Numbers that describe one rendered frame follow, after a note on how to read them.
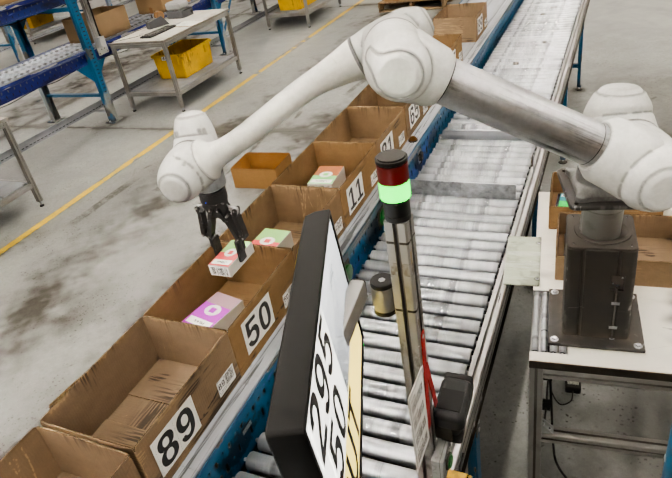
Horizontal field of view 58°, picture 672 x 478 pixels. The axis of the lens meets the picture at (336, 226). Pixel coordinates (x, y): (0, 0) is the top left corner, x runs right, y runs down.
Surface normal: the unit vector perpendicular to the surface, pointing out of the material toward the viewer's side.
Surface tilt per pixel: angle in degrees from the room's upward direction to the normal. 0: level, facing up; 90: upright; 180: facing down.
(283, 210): 90
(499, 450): 0
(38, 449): 90
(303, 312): 4
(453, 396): 8
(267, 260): 90
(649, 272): 90
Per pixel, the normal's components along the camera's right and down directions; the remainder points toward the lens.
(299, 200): -0.38, 0.52
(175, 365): -0.15, -0.85
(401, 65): -0.14, 0.50
